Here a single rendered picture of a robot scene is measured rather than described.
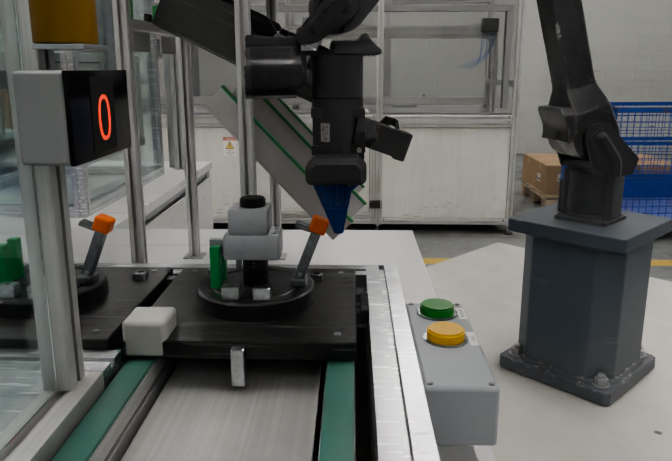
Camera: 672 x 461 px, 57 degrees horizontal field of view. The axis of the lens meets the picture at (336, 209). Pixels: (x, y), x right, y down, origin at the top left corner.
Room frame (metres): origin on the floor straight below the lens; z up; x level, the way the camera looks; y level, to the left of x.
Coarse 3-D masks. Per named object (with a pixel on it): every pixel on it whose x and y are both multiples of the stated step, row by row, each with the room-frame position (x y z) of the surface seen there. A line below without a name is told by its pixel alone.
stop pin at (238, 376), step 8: (232, 352) 0.58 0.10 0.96; (240, 352) 0.58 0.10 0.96; (232, 360) 0.58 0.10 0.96; (240, 360) 0.58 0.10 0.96; (232, 368) 0.58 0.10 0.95; (240, 368) 0.58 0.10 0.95; (232, 376) 0.58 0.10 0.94; (240, 376) 0.58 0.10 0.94; (232, 384) 0.58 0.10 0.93; (240, 384) 0.58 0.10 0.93
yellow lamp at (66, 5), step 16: (32, 0) 0.50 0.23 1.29; (48, 0) 0.50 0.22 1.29; (64, 0) 0.50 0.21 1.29; (80, 0) 0.51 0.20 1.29; (32, 16) 0.50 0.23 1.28; (48, 16) 0.50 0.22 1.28; (64, 16) 0.50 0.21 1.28; (80, 16) 0.51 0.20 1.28; (96, 16) 0.53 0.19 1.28; (32, 32) 0.51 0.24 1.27; (48, 32) 0.50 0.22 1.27; (64, 32) 0.50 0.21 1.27; (80, 32) 0.51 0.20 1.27; (96, 32) 0.52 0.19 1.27
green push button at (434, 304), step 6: (426, 300) 0.70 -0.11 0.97; (432, 300) 0.70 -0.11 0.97; (438, 300) 0.70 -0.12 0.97; (444, 300) 0.70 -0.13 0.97; (420, 306) 0.69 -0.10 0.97; (426, 306) 0.68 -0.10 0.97; (432, 306) 0.68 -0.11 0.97; (438, 306) 0.68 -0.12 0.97; (444, 306) 0.68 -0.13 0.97; (450, 306) 0.68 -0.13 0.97; (420, 312) 0.69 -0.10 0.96; (426, 312) 0.68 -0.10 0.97; (432, 312) 0.67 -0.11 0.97; (438, 312) 0.67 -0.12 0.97; (444, 312) 0.67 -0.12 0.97; (450, 312) 0.67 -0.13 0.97
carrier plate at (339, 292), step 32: (192, 288) 0.75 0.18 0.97; (320, 288) 0.75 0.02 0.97; (352, 288) 0.75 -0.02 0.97; (192, 320) 0.64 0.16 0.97; (224, 320) 0.64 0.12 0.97; (288, 320) 0.64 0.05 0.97; (320, 320) 0.64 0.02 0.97; (352, 320) 0.64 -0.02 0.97; (192, 352) 0.59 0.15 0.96; (224, 352) 0.59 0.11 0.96; (256, 352) 0.59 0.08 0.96; (288, 352) 0.59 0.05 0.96; (320, 352) 0.59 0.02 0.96; (352, 352) 0.59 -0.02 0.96
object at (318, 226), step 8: (320, 216) 0.71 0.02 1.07; (296, 224) 0.70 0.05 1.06; (304, 224) 0.71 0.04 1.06; (312, 224) 0.70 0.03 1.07; (320, 224) 0.70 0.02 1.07; (328, 224) 0.70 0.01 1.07; (312, 232) 0.70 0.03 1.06; (320, 232) 0.70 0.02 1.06; (312, 240) 0.70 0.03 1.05; (304, 248) 0.71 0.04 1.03; (312, 248) 0.70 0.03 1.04; (304, 256) 0.70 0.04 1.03; (304, 264) 0.70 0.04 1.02; (296, 272) 0.70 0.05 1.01; (304, 272) 0.70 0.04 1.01
